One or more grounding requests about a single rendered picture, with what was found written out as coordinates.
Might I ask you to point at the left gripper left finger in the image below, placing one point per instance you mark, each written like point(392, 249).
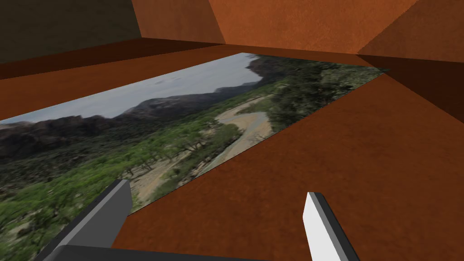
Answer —
point(97, 219)

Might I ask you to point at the landscape picture with river valley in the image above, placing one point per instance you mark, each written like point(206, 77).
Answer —
point(152, 123)

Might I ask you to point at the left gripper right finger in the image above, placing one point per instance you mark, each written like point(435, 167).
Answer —
point(323, 231)

